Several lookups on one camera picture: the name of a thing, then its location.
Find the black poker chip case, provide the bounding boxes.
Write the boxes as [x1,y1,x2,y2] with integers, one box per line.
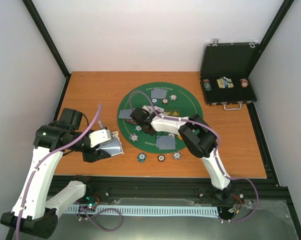
[200,38,259,110]

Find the green blue poker chip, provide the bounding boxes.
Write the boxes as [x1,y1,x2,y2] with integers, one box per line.
[134,125,142,132]

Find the blue playing card box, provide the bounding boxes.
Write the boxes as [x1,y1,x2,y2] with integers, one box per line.
[118,142,124,155]

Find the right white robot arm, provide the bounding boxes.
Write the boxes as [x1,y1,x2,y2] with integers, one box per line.
[130,108,234,204]

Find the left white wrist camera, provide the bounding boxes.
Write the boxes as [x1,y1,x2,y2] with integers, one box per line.
[88,129,113,148]

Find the light blue cable duct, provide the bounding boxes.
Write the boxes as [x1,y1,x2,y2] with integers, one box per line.
[65,204,220,218]

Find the purple white chip stack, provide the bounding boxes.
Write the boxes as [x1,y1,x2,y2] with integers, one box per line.
[172,151,182,160]

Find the blue backed playing card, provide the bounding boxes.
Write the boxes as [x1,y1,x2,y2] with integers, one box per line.
[117,110,133,120]

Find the grey card deck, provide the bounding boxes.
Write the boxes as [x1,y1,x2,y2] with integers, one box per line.
[95,141,120,159]

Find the wrapped card deck in case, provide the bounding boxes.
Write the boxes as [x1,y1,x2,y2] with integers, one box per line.
[216,76,234,89]

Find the round green poker mat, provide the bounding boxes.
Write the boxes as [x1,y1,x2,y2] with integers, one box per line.
[117,82,203,154]

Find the face up heart card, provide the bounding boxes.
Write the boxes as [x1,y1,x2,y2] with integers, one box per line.
[142,105,154,114]
[153,106,165,114]

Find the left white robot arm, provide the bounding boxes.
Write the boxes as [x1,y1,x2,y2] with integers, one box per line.
[0,108,113,240]

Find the green blue chip stack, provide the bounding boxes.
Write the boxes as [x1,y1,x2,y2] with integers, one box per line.
[137,153,147,163]

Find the red playing card box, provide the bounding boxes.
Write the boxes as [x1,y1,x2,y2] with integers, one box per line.
[111,131,120,142]

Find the triangular red dealer button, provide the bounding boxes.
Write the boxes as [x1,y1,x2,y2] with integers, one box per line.
[126,119,136,126]

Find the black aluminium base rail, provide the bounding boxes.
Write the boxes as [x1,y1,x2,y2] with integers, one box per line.
[47,175,293,209]

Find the red brown chip stack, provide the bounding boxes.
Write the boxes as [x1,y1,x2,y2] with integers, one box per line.
[157,154,166,162]

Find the red chips in case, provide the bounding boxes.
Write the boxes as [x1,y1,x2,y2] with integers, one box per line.
[239,78,249,88]

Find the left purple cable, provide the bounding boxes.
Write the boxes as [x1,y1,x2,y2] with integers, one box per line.
[14,103,124,240]

